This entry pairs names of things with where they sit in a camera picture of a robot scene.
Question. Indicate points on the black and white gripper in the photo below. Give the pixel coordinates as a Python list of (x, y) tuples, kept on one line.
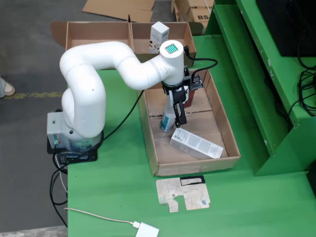
[(176, 90)]

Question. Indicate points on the translucent bottle with teal label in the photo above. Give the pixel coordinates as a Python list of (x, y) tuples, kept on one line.
[(166, 121)]

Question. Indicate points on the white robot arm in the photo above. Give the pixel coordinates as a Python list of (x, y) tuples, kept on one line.
[(84, 98)]

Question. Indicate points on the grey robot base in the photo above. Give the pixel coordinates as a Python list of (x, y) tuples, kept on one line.
[(55, 128)]

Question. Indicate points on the long white printed box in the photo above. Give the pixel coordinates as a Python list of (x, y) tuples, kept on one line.
[(197, 144)]

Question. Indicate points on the shallow cardboard tray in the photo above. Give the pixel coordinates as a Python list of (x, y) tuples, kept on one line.
[(197, 163)]

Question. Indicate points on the white box with black pattern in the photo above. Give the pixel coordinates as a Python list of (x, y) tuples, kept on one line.
[(158, 34)]

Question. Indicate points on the divided cardboard box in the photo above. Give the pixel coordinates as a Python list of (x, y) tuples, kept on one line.
[(98, 32)]

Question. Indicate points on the brown cardboard with flaps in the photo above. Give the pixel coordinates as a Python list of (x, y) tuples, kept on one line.
[(118, 7)]

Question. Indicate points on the green metal shelf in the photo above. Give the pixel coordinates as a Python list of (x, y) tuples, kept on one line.
[(247, 74)]

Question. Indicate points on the flattened patterned paper carton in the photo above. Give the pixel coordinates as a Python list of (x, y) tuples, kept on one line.
[(192, 195)]

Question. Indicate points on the brown carton with printed letters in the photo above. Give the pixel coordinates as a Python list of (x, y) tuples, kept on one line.
[(200, 16)]

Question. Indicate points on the white adapter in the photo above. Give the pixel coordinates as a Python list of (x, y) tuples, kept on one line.
[(148, 230)]

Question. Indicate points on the black monitor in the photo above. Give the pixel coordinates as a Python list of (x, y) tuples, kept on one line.
[(291, 24)]

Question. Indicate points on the beige shoe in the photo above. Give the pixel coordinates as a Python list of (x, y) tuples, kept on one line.
[(10, 89)]

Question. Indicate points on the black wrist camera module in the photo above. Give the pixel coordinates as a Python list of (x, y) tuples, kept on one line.
[(196, 85)]

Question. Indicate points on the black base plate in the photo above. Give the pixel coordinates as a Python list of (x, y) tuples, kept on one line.
[(91, 156)]

